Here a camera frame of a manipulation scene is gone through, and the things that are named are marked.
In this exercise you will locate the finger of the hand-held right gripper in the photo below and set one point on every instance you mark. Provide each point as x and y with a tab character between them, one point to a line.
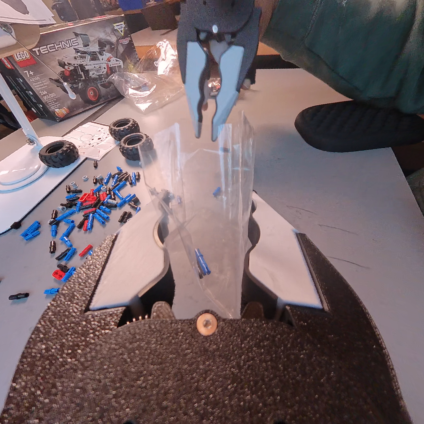
197	79
228	76

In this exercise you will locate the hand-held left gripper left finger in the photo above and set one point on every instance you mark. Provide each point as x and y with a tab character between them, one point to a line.
129	265

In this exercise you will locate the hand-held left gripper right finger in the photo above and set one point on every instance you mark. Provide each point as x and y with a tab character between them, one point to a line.
281	265

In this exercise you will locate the small cluster of toy pins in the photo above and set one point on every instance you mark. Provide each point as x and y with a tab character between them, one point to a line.
203	262

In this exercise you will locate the large pile of toy pins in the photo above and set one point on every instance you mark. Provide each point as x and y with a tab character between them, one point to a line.
93	199

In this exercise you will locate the clear plastic bag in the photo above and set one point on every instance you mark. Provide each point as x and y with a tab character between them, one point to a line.
212	218
149	83

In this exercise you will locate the person's right forearm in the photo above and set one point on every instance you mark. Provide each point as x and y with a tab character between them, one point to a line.
344	46

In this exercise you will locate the grey desk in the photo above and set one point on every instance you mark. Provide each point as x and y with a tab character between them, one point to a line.
344	218

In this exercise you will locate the white desk lamp stand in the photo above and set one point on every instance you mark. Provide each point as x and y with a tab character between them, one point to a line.
20	169

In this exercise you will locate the crumpled clear plastic bag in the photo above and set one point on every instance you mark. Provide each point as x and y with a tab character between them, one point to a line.
149	83

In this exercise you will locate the black toy tyre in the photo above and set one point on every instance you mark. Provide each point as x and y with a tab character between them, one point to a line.
58	154
123	128
136	147

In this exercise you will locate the long black toy pin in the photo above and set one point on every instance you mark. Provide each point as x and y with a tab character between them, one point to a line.
18	295

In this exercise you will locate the white sticker sheet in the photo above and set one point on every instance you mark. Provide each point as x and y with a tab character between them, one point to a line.
89	138

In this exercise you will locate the toy truck set box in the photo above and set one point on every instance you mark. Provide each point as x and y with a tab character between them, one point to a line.
73	66

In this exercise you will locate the black padded armrest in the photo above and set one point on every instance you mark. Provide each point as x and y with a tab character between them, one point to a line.
358	126

